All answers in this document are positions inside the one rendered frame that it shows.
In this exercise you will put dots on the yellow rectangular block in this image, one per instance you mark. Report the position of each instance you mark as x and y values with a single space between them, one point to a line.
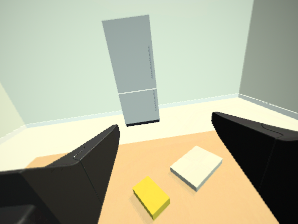
151 196

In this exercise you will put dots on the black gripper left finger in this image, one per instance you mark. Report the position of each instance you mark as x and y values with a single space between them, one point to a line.
70 190

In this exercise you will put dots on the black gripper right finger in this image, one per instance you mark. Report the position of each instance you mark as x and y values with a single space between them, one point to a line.
268 156

